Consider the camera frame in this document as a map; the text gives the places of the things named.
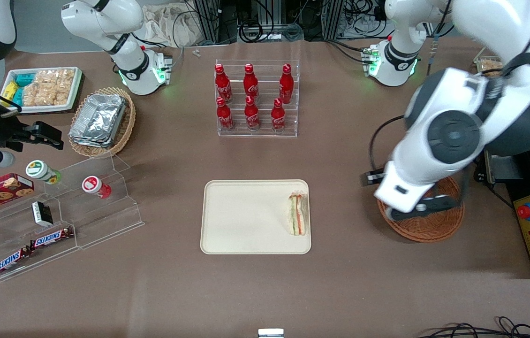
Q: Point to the silver foil container stack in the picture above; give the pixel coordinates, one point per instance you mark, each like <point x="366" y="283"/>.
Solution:
<point x="98" y="119"/>

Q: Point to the clear rice cracker bag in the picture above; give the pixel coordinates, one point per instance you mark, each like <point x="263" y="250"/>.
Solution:
<point x="63" y="84"/>
<point x="37" y="89"/>

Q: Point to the small black box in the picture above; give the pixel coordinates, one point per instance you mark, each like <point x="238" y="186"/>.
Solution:
<point x="42" y="213"/>

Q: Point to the green lidded cup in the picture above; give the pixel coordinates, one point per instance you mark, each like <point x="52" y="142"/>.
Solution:
<point x="40" y="170"/>

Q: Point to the small white device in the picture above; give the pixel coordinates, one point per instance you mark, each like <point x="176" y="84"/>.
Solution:
<point x="270" y="333"/>

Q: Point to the triangle sandwich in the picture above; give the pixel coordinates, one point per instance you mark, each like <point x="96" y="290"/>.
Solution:
<point x="298" y="213"/>

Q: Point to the white crumpled cloth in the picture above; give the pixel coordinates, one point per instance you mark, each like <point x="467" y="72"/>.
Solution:
<point x="166" y="23"/>

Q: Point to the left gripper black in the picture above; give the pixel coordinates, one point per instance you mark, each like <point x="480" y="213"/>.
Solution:
<point x="372" y="178"/>

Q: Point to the white rectangular snack tray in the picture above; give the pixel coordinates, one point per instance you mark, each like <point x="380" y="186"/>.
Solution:
<point x="75" y="96"/>

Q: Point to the teal snack packet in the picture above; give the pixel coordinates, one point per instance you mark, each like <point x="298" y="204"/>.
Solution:
<point x="17" y="97"/>
<point x="25" y="79"/>

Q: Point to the snickers chocolate bar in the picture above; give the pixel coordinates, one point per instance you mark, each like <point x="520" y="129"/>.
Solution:
<point x="9" y="261"/>
<point x="51" y="238"/>

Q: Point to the clear acrylic bottle rack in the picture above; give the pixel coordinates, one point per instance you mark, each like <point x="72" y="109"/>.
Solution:
<point x="258" y="126"/>

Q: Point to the cream plastic tray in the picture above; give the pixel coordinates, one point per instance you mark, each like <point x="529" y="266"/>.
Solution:
<point x="246" y="216"/>

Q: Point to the round brown wicker basket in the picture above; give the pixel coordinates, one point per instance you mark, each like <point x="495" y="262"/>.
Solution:
<point x="434" y="230"/>

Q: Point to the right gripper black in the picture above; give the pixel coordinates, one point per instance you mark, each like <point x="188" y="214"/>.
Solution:
<point x="3" y="132"/>

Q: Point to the oval tan wicker basket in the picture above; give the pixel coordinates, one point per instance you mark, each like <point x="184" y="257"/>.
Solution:
<point x="126" y="126"/>

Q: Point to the red cola bottle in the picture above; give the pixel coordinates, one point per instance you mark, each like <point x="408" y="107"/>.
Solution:
<point x="250" y="83"/>
<point x="222" y="84"/>
<point x="251" y="115"/>
<point x="224" y="116"/>
<point x="277" y="116"/>
<point x="286" y="84"/>

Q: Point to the clear acrylic stepped stand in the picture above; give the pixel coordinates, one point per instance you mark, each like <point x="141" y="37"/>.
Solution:
<point x="105" y="220"/>

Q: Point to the grey metal base plate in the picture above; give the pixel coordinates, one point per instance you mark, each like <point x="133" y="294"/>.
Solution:
<point x="495" y="168"/>

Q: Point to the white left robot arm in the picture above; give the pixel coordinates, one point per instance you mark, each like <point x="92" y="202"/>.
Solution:
<point x="452" y="136"/>

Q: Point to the small basket with snacks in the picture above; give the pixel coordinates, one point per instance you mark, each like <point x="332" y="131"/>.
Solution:
<point x="488" y="65"/>

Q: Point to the aluminium frame post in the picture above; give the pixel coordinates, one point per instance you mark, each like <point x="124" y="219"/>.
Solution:
<point x="208" y="21"/>
<point x="333" y="19"/>

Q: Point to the yellow snack packet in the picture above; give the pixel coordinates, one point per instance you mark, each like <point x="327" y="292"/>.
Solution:
<point x="8" y="88"/>

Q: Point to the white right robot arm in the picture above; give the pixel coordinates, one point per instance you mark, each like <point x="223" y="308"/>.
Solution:
<point x="129" y="61"/>

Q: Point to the red lidded cup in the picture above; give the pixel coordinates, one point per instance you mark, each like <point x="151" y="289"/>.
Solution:
<point x="92" y="184"/>

